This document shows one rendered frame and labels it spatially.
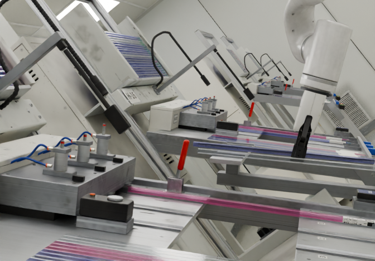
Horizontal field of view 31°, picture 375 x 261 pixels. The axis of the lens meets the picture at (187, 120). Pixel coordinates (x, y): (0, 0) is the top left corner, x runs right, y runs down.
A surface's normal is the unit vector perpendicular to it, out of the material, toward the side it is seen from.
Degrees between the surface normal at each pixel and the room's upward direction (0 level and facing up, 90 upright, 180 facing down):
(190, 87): 90
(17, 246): 44
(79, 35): 90
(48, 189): 90
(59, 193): 90
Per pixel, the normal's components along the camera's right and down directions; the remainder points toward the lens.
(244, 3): -0.18, 0.07
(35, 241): 0.11, -0.99
